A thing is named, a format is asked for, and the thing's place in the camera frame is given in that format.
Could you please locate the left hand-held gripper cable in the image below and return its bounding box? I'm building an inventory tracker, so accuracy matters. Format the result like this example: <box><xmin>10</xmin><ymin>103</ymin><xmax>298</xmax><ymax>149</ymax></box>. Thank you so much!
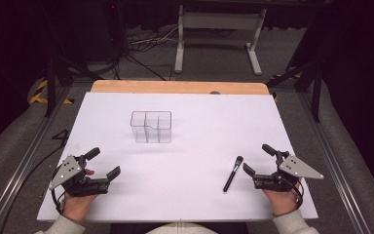
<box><xmin>51</xmin><ymin>162</ymin><xmax>66</xmax><ymax>215</ymax></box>

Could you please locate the yellow black hazard tape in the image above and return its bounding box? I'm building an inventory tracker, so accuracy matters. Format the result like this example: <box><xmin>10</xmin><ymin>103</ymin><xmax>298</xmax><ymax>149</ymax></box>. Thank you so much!
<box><xmin>28</xmin><ymin>79</ymin><xmax>76</xmax><ymax>105</ymax></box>

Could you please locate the hand-held gripper cable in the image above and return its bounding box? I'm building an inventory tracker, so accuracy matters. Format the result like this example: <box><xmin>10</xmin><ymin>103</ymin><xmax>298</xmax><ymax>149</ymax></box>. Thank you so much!
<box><xmin>290</xmin><ymin>176</ymin><xmax>306</xmax><ymax>210</ymax></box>
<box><xmin>51</xmin><ymin>162</ymin><xmax>66</xmax><ymax>215</ymax></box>

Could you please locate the black tripod stand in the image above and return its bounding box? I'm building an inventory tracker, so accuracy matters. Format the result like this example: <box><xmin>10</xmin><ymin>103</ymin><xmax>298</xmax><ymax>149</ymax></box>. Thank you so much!
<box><xmin>265</xmin><ymin>58</ymin><xmax>324</xmax><ymax>124</ymax></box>
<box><xmin>43</xmin><ymin>55</ymin><xmax>105</xmax><ymax>119</ymax></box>

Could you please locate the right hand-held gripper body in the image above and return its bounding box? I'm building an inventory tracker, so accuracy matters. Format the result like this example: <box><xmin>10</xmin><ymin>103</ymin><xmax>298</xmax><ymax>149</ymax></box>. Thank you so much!
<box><xmin>252</xmin><ymin>150</ymin><xmax>325</xmax><ymax>193</ymax></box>

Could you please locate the white metal stand frame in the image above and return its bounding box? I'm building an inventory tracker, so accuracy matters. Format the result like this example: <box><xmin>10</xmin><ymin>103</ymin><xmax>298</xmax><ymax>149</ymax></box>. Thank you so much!
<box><xmin>173</xmin><ymin>4</ymin><xmax>268</xmax><ymax>76</ymax></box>

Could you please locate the clear plastic organizer box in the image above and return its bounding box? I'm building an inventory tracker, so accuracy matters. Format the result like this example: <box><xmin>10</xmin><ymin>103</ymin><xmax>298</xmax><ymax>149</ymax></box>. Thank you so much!
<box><xmin>130</xmin><ymin>110</ymin><xmax>173</xmax><ymax>144</ymax></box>

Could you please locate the white table mat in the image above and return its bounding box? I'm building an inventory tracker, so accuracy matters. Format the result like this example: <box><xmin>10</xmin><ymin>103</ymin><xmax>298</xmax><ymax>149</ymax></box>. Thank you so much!
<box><xmin>37</xmin><ymin>92</ymin><xmax>319</xmax><ymax>223</ymax></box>

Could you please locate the black makeup brush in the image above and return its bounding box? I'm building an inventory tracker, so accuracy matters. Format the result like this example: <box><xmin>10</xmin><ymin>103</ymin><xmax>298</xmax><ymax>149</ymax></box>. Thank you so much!
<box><xmin>222</xmin><ymin>155</ymin><xmax>244</xmax><ymax>193</ymax></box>

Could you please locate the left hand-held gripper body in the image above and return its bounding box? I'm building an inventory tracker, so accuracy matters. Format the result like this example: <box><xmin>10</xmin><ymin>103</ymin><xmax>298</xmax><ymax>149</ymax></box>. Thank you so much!
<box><xmin>48</xmin><ymin>154</ymin><xmax>111</xmax><ymax>198</ymax></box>

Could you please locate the right hand-held gripper cable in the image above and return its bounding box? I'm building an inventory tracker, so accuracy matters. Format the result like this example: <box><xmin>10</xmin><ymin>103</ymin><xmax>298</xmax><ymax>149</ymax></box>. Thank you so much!
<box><xmin>290</xmin><ymin>176</ymin><xmax>306</xmax><ymax>210</ymax></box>

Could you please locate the wooden table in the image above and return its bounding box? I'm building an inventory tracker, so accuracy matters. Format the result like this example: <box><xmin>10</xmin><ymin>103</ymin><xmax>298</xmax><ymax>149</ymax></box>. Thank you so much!
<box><xmin>91</xmin><ymin>79</ymin><xmax>271</xmax><ymax>96</ymax></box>

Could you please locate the bundle of floor cables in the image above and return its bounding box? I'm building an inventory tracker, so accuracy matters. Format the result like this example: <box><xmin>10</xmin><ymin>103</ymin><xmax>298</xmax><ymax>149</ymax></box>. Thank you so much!
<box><xmin>110</xmin><ymin>23</ymin><xmax>180</xmax><ymax>82</ymax></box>

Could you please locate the person's torso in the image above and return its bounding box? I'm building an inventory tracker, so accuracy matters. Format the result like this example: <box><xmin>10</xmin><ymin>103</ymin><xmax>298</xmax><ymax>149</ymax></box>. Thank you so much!
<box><xmin>110</xmin><ymin>221</ymin><xmax>249</xmax><ymax>234</ymax></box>

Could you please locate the person's right hand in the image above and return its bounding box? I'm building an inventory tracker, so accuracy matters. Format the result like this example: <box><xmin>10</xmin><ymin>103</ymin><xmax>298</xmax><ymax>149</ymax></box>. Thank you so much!
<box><xmin>261</xmin><ymin>176</ymin><xmax>303</xmax><ymax>217</ymax></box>

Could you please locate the aluminium floor rail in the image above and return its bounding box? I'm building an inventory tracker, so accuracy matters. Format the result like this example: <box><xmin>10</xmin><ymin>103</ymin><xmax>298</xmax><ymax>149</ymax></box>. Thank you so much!
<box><xmin>0</xmin><ymin>86</ymin><xmax>76</xmax><ymax>234</ymax></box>
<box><xmin>296</xmin><ymin>92</ymin><xmax>374</xmax><ymax>234</ymax></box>

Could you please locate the person's left hand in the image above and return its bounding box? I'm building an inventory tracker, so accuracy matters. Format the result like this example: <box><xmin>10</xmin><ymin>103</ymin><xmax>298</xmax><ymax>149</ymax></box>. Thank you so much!
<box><xmin>61</xmin><ymin>168</ymin><xmax>99</xmax><ymax>224</ymax></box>

